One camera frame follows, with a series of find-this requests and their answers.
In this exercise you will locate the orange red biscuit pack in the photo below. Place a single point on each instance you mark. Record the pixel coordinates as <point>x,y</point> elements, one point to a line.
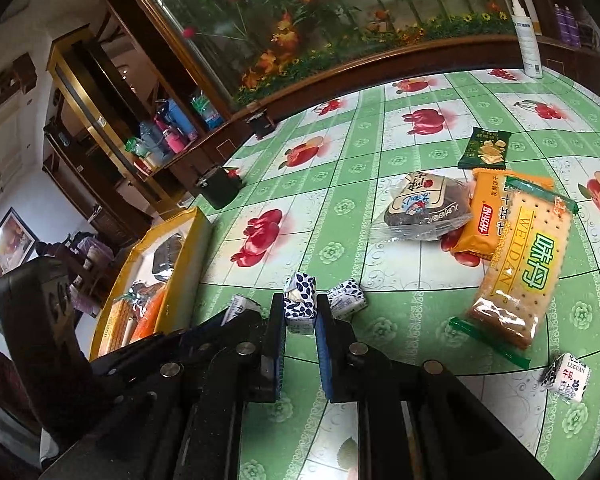
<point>146,325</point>

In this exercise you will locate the green fruit pattern tablecloth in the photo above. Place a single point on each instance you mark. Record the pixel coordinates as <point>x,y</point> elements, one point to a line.
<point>313,189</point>

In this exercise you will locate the white spray bottle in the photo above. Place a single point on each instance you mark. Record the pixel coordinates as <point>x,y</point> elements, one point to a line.
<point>529,48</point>

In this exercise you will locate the black cup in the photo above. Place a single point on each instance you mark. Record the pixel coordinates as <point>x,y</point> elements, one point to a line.
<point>261,124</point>
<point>219,186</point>

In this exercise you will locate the purple bottles on shelf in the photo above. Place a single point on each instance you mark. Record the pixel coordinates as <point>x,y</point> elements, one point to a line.
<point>568,27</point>

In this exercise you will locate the black cup far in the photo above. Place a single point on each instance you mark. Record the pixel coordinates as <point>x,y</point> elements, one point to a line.
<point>261,124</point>

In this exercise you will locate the dark green snack packet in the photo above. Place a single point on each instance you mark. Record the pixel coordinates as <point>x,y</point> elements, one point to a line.
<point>485,149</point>

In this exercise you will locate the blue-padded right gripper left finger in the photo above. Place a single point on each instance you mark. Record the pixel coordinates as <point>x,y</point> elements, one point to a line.
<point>242,364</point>

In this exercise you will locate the dark bread clear bag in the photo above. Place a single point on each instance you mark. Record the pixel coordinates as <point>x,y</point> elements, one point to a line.
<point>423,207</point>

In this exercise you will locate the black cup near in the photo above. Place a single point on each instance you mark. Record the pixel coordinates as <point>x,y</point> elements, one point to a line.
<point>219,186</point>

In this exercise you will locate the green Weidan cracker pack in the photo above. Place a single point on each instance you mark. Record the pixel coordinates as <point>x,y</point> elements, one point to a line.
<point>516,290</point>

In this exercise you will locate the blue thermos bottle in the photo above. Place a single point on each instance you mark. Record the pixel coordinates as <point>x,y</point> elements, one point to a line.
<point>177,118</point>

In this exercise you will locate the orange cheese biscuit pack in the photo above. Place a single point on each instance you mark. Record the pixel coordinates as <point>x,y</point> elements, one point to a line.
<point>479,236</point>

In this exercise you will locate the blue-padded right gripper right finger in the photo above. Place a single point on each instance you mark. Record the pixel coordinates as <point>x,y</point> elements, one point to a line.
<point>414,422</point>

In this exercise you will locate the yellow cardboard tray box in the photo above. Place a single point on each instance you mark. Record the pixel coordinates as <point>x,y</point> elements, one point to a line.
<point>171,253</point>

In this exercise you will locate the yellow green cracker pack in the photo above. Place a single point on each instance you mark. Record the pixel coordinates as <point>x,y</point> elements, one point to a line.
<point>123,318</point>

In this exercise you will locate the pink bottle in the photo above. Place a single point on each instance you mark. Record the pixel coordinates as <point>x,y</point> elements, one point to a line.
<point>175,140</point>

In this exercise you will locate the framed wall painting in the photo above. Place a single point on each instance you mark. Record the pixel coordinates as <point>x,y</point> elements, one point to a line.
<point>16,241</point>

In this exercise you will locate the blue white candy cube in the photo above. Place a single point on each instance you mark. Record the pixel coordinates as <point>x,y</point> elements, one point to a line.
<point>346,299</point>
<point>568,377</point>
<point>299,303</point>

